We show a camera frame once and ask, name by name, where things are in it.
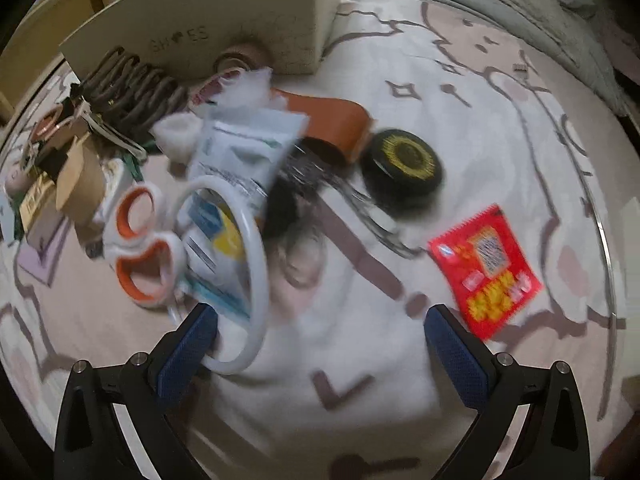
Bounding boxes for green clothes peg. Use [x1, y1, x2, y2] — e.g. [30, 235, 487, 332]
[124, 151, 149, 182]

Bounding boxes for purple notepad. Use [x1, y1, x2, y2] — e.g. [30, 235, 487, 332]
[16, 205, 76, 288]

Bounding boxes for clear plastic bag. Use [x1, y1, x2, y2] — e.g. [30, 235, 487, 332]
[217, 67, 275, 108]

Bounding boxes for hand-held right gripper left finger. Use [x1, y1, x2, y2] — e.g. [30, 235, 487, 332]
[52, 302, 221, 480]

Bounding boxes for grey duvet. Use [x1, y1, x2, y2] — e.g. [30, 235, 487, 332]
[345, 0, 628, 116]

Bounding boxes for orange white nail clippers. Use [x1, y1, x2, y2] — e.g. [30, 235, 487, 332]
[102, 184, 187, 309]

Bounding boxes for white shoe box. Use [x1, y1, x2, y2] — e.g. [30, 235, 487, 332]
[59, 0, 343, 78]

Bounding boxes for orange brown tube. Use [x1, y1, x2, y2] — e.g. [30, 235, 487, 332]
[272, 87, 375, 165]

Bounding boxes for brown wavy hair claw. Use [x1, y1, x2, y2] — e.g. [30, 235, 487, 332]
[80, 47, 190, 141]

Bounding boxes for black round tin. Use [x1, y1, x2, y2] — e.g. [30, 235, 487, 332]
[361, 129, 446, 217]

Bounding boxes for white foam roll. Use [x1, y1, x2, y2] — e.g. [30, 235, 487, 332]
[151, 111, 203, 162]

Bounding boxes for red foil packet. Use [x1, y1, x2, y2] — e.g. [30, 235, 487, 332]
[428, 203, 544, 343]

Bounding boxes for blue white medicine packet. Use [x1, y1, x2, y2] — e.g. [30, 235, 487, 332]
[177, 106, 309, 320]

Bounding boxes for brown pleated tape roll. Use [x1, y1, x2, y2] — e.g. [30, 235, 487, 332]
[214, 45, 264, 75]

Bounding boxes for yellow box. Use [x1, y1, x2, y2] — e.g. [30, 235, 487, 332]
[17, 175, 57, 223]

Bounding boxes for wooden shelf unit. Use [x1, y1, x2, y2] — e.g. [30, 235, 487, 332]
[0, 0, 143, 121]

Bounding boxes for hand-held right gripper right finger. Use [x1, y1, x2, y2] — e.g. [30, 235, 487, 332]
[422, 304, 587, 480]

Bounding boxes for silver eyelash curler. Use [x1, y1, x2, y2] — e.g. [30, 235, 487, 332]
[280, 145, 418, 261]

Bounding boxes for white long hair clip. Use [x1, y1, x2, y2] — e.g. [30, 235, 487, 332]
[87, 112, 148, 160]

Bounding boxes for white plastic ring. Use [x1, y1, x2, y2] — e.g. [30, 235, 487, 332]
[172, 175, 271, 376]

